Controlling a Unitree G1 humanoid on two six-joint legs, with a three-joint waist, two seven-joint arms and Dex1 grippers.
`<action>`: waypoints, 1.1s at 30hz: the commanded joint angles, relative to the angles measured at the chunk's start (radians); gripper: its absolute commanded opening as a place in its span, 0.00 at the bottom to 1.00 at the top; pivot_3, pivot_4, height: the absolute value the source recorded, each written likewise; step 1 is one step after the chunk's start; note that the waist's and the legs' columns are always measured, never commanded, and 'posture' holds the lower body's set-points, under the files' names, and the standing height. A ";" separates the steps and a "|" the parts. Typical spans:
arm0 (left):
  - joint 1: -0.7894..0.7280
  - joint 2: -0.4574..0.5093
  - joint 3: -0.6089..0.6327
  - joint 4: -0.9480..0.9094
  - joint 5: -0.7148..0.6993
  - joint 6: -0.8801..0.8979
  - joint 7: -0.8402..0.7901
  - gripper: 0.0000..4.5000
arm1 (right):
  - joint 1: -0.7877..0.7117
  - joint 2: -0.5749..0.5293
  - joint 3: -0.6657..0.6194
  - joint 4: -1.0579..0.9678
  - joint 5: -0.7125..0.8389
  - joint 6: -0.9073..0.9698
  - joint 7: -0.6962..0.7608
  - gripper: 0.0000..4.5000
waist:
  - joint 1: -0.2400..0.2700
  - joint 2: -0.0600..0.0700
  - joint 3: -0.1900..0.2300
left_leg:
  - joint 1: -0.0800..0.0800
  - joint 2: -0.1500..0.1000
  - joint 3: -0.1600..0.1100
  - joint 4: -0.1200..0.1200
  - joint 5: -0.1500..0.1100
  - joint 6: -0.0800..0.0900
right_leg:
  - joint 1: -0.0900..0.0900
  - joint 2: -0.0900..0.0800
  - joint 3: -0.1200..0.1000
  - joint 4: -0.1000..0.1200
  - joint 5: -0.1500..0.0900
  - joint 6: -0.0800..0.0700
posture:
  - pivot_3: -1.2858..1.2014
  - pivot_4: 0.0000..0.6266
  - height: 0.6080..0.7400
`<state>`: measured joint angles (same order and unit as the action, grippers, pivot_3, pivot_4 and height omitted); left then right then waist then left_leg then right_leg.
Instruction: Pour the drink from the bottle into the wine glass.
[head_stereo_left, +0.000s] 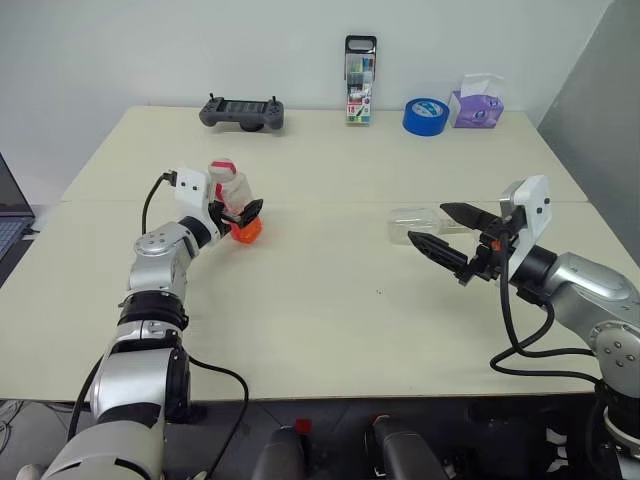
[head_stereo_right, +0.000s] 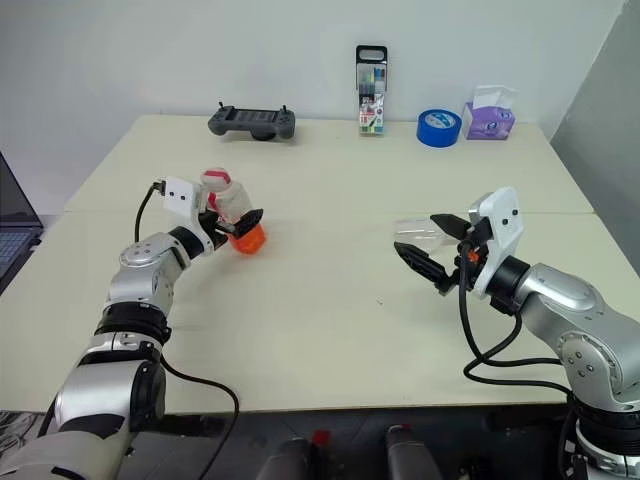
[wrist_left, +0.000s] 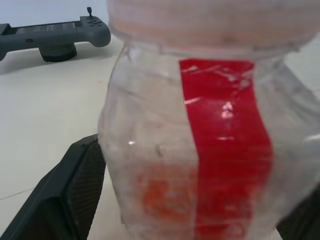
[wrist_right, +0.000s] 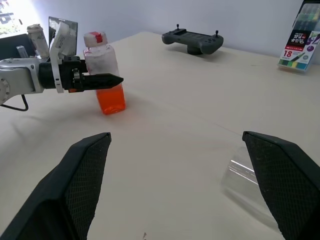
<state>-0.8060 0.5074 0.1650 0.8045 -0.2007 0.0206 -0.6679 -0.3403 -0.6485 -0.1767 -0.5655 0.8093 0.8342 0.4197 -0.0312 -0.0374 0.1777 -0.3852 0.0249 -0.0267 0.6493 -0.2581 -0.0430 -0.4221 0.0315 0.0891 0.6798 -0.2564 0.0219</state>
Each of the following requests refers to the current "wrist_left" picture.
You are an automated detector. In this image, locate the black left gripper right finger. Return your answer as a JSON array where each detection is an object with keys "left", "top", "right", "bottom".
[{"left": 274, "top": 186, "right": 320, "bottom": 240}]

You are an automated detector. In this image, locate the black round stand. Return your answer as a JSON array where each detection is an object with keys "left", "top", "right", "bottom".
[{"left": 39, "top": 44, "right": 77, "bottom": 63}]

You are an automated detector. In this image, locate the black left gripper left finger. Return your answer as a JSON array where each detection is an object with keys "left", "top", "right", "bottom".
[{"left": 0, "top": 133, "right": 107, "bottom": 240}]

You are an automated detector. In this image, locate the clear plastic bottle red label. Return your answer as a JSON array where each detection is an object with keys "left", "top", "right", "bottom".
[{"left": 96, "top": 0, "right": 320, "bottom": 240}]

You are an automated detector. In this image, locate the grey handheld controller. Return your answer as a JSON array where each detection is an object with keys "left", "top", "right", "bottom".
[{"left": 0, "top": 6, "right": 112, "bottom": 62}]

